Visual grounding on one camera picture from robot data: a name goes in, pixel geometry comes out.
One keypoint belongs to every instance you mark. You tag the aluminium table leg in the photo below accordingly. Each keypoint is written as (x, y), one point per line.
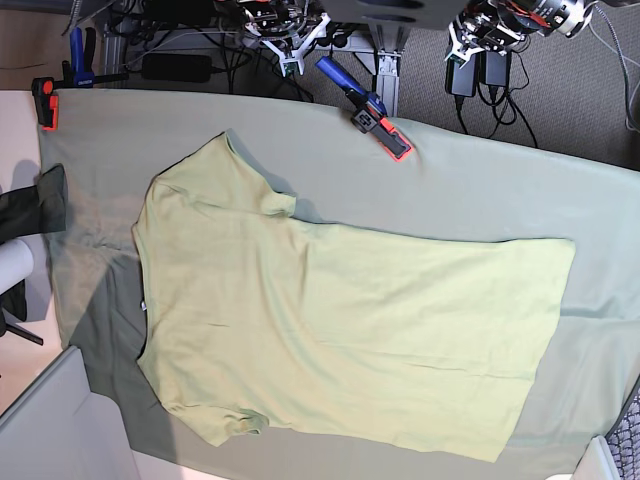
(388, 44)

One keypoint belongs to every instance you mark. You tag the grey-green table cloth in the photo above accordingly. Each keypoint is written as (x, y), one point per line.
(111, 144)

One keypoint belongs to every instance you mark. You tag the black power adapter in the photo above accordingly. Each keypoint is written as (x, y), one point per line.
(495, 69)
(461, 79)

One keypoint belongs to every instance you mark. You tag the white black gripper left side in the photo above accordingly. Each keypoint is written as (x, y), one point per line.
(475, 33)

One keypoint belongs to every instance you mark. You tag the grey patterned bin right bottom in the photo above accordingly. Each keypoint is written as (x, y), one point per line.
(616, 454)

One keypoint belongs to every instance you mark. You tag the black power brick under table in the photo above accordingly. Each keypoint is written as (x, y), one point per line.
(177, 67)

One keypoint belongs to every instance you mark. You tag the blue orange clamp centre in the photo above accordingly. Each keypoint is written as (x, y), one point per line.
(370, 115)

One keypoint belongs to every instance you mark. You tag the black power adapter left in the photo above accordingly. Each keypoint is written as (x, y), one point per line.
(461, 79)

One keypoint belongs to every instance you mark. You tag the grey bin left bottom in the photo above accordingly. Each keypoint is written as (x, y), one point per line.
(59, 429)

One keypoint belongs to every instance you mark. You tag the dark green cloth piece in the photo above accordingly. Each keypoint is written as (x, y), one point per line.
(37, 209)

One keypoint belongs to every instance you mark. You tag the light green T-shirt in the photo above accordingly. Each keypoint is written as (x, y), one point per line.
(256, 319)

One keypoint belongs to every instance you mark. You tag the black power adapter right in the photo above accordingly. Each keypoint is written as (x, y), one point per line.
(495, 69)

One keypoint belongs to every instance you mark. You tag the blue orange clamp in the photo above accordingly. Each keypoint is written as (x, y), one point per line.
(77, 73)
(370, 115)

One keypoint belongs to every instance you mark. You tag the white cylindrical post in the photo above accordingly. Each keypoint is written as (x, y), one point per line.
(16, 263)

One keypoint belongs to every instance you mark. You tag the blue orange clamp left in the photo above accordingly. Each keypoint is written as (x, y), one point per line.
(77, 73)

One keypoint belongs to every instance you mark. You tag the white black gripper right side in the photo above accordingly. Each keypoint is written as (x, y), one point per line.
(291, 50)

